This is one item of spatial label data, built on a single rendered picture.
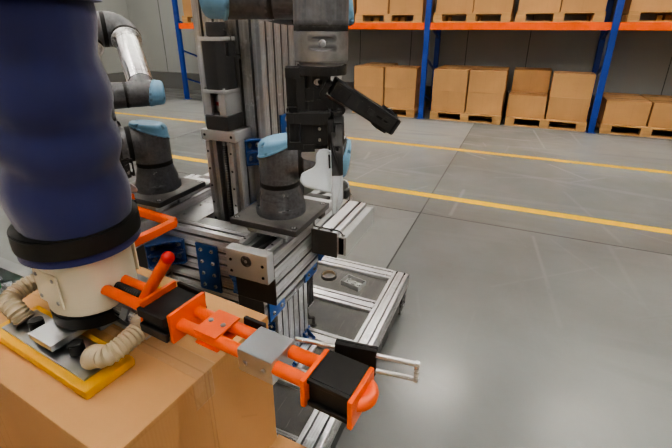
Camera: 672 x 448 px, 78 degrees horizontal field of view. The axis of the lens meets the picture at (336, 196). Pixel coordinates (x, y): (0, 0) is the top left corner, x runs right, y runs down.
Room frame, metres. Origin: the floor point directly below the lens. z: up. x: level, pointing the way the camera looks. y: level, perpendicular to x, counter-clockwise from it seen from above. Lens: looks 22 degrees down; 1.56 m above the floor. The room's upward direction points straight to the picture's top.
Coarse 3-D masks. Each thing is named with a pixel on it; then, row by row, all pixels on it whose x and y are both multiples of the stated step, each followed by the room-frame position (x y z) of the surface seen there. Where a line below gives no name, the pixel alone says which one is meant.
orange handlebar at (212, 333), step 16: (144, 208) 1.07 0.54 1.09; (160, 224) 0.97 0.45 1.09; (176, 224) 1.00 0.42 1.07; (144, 240) 0.91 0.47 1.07; (112, 288) 0.69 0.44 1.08; (128, 304) 0.65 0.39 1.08; (208, 320) 0.59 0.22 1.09; (224, 320) 0.59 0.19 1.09; (192, 336) 0.57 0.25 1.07; (208, 336) 0.55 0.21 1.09; (224, 336) 0.56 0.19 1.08; (240, 336) 0.57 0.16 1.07; (288, 352) 0.52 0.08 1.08; (304, 352) 0.52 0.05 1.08; (288, 368) 0.49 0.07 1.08; (368, 400) 0.43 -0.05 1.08
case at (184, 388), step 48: (96, 336) 0.72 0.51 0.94; (0, 384) 0.59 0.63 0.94; (48, 384) 0.59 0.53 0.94; (144, 384) 0.59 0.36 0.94; (192, 384) 0.59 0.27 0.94; (240, 384) 0.69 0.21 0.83; (0, 432) 0.65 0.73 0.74; (48, 432) 0.52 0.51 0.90; (96, 432) 0.49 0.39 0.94; (144, 432) 0.49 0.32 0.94; (192, 432) 0.57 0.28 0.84; (240, 432) 0.68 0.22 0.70
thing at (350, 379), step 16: (320, 368) 0.47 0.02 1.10; (336, 368) 0.47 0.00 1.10; (352, 368) 0.47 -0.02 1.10; (368, 368) 0.47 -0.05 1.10; (304, 384) 0.45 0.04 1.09; (320, 384) 0.44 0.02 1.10; (336, 384) 0.44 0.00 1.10; (352, 384) 0.44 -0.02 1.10; (368, 384) 0.45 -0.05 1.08; (304, 400) 0.45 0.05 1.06; (320, 400) 0.45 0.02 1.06; (336, 400) 0.43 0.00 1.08; (352, 400) 0.41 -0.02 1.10; (336, 416) 0.43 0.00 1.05; (352, 416) 0.41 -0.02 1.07
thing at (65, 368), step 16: (32, 320) 0.71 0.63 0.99; (48, 320) 0.74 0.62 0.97; (0, 336) 0.69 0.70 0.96; (16, 336) 0.69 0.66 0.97; (80, 336) 0.69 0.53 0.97; (16, 352) 0.66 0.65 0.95; (32, 352) 0.65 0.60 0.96; (48, 352) 0.64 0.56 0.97; (64, 352) 0.64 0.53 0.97; (80, 352) 0.63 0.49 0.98; (48, 368) 0.61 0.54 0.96; (64, 368) 0.60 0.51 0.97; (80, 368) 0.60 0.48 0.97; (96, 368) 0.60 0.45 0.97; (112, 368) 0.61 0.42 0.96; (128, 368) 0.62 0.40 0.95; (64, 384) 0.58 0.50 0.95; (80, 384) 0.57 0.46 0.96; (96, 384) 0.57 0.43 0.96
